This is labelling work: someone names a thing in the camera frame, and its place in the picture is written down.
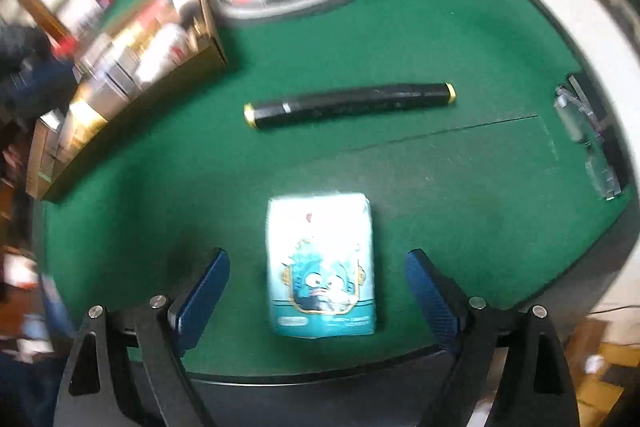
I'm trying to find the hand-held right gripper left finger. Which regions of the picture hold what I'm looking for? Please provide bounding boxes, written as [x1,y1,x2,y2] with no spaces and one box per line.
[52,247,232,427]

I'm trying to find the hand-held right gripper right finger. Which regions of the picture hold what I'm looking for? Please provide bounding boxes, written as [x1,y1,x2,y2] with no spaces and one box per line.
[404,248,581,427]

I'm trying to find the teal cartoon tissue pack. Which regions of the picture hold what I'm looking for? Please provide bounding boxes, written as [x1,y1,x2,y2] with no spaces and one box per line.
[265,192,377,338]

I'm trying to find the brown cardboard box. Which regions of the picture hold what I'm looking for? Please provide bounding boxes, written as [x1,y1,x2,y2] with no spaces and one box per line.
[25,0,228,202]

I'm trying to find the black marker yellow-green ends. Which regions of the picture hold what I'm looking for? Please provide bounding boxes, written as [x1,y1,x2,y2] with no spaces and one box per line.
[243,82,457,130]

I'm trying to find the white bottle red label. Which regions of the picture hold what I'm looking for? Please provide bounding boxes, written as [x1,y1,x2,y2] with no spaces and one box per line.
[135,22,193,82]

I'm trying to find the cardboard carton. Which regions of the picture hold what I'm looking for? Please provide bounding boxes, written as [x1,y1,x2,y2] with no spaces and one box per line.
[575,317,640,413]

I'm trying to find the clear frame eyeglasses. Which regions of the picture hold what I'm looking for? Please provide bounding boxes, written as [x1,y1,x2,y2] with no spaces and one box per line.
[554,74,625,202]

